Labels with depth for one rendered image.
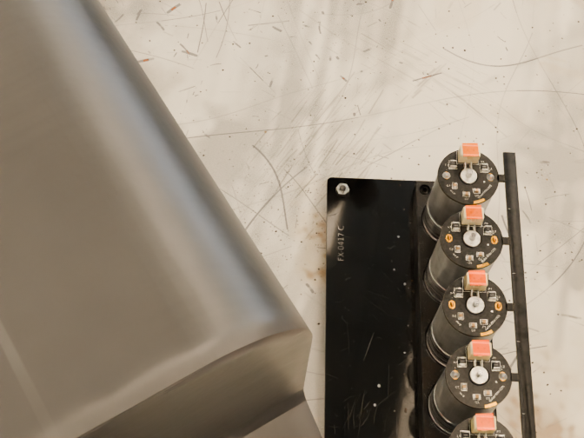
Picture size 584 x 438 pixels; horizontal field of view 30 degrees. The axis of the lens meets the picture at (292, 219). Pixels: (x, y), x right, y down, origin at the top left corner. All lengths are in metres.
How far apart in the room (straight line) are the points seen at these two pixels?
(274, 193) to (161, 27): 0.11
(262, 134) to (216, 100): 0.03
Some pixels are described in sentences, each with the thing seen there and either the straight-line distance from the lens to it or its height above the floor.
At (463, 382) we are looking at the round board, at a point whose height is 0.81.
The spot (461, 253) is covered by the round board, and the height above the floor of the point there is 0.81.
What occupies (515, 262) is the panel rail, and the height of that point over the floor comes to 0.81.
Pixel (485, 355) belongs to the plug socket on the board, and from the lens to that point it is 0.41.
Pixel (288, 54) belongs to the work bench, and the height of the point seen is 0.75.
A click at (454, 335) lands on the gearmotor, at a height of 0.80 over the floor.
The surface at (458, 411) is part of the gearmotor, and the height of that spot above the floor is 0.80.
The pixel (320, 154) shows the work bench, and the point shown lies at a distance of 0.52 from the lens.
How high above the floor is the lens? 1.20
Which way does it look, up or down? 65 degrees down
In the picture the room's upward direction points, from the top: 6 degrees clockwise
